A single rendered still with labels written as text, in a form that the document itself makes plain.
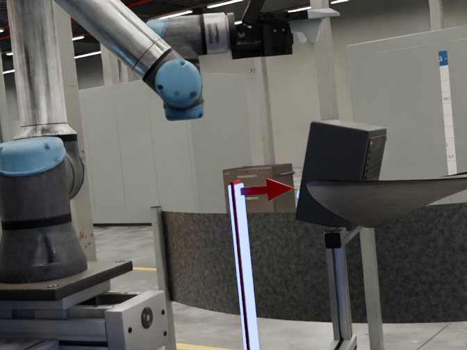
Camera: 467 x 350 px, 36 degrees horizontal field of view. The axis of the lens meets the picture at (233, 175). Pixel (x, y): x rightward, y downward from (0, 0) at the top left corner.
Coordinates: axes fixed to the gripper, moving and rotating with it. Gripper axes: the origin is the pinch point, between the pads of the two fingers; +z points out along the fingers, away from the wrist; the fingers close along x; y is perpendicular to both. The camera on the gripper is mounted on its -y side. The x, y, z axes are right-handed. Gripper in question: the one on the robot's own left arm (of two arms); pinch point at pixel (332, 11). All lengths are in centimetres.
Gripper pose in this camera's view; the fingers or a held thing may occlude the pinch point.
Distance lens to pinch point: 138.8
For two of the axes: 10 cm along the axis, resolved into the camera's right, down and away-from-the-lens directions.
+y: 0.9, 9.8, 1.9
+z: 9.9, -1.0, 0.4
